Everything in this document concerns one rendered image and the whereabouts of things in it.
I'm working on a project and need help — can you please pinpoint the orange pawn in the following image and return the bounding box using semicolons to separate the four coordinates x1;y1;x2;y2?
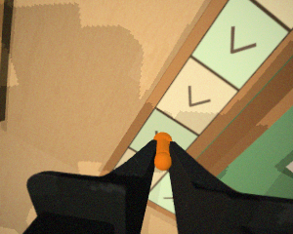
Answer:
153;133;172;171

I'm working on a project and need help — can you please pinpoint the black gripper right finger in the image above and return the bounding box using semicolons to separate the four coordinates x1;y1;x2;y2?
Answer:
169;141;293;234

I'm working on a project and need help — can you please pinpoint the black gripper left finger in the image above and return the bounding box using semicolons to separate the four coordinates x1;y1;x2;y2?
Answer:
26;139;157;234

